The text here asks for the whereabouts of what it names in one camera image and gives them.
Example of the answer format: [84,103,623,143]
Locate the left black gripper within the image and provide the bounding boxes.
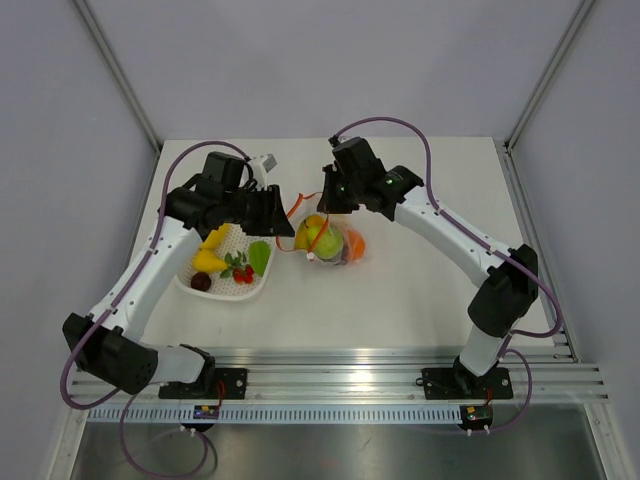
[222,183,295,236]

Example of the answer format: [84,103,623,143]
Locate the orange green mango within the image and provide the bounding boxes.
[294,214,325,250]

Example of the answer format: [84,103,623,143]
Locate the clear zip top bag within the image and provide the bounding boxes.
[275,192,367,266]

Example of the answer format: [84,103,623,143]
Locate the green apple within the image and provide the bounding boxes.
[312,227,340,261]

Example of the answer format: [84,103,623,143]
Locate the orange fruit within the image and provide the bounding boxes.
[345,229,366,263]

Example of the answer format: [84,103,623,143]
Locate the purple grape bunch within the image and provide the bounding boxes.
[330,230,350,265]

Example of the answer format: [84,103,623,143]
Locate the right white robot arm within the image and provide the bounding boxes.
[318,137,538,396]

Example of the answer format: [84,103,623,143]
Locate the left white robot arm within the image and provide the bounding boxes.
[62,151,294,398]

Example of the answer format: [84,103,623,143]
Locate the white perforated fruit basket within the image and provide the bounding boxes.
[175,224,276,301]

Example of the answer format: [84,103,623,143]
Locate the red strawberry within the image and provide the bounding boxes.
[232,265,254,284]

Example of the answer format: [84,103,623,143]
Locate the yellow pear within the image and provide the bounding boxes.
[192,249,228,274]

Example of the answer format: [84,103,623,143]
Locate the dark purple plum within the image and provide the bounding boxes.
[190,272,212,292]

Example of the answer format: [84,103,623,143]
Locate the left controller board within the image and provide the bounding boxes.
[193,405,220,420]

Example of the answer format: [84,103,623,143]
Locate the controller board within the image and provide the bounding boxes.
[193,405,220,420]
[459,404,494,434]

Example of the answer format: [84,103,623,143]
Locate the right controller board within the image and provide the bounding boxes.
[459,404,494,434]

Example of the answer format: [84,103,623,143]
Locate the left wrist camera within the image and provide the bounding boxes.
[249,154,277,188]

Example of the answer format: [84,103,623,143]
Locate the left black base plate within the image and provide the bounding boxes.
[158,367,249,400]

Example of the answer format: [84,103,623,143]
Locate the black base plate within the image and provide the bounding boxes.
[158,367,249,400]
[415,367,514,400]

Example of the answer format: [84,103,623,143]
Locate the right side aluminium rail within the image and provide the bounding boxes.
[494,140,580,363]

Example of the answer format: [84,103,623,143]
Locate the aluminium rail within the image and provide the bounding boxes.
[67,347,611,406]
[494,140,580,363]

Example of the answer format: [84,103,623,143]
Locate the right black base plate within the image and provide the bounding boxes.
[415,367,514,400]

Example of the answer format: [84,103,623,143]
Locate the left aluminium frame post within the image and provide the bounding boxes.
[70,0,163,158]

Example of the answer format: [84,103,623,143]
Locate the aluminium frame post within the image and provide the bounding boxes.
[503,0,599,154]
[70,0,163,158]

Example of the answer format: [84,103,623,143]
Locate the white slotted cable duct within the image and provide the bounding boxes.
[88,404,461,425]

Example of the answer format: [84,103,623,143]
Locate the aluminium front rail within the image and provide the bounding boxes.
[67,347,611,406]

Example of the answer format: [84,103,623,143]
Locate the right aluminium frame post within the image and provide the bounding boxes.
[503,0,599,154]

